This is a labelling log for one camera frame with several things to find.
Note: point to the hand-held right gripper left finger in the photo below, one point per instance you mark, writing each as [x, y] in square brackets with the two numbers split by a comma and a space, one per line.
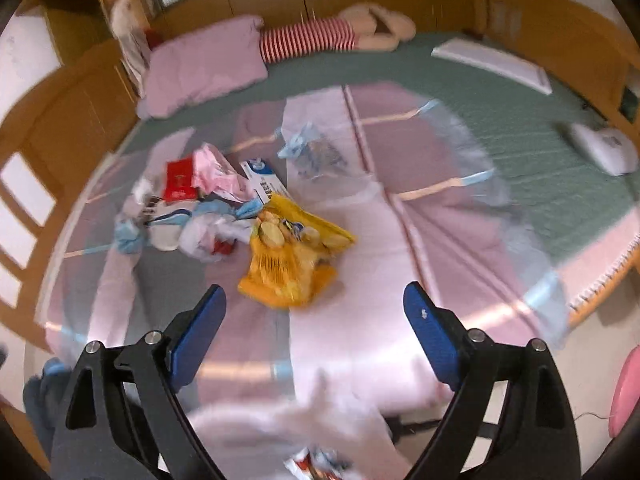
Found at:
[200, 330]

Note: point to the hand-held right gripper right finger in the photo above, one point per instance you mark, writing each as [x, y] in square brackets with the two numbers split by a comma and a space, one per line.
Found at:
[430, 330]

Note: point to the yellow snack bag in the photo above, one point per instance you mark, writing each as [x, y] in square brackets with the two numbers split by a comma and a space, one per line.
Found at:
[285, 265]

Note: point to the white plastic bag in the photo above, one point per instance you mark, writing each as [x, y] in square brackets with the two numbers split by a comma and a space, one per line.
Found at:
[280, 420]

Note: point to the red snack packet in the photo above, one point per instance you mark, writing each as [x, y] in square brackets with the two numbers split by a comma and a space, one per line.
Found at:
[179, 180]

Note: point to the blue and white packet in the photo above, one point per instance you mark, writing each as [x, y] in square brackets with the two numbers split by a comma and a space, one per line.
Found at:
[265, 182]

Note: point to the plaid pink grey blanket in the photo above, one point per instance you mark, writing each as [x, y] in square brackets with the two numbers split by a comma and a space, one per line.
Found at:
[380, 270]

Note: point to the crumpled white plastic wrap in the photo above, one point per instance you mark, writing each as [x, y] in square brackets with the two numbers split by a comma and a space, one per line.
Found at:
[200, 235]

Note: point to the blue face mask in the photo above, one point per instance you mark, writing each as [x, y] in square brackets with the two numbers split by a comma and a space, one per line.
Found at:
[130, 240]
[235, 208]

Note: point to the pink plastic bag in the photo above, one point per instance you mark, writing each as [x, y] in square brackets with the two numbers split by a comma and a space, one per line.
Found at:
[215, 170]

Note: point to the blue cloth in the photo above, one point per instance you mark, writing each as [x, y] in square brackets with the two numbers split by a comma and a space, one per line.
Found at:
[45, 385]

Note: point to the clear plastic bag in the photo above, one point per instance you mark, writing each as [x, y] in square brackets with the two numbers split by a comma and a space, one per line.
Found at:
[320, 155]

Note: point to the pink stool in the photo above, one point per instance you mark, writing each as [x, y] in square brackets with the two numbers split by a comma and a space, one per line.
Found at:
[630, 390]

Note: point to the green bed sheet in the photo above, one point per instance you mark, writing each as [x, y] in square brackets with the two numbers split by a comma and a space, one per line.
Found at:
[525, 135]

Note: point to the white device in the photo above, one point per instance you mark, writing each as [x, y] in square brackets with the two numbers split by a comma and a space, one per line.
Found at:
[605, 147]

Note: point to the pink pillow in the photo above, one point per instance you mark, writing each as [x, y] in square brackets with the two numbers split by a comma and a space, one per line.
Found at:
[200, 65]

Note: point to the flat white box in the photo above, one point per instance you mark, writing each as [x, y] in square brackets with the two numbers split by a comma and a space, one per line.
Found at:
[490, 60]

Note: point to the striped plush toy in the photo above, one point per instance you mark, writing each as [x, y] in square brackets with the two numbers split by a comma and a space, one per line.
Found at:
[310, 37]

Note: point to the white stuffed toy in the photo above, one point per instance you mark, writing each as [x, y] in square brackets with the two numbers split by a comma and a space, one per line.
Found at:
[125, 15]

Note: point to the wooden bed frame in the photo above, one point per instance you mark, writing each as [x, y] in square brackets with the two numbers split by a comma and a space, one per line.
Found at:
[65, 110]

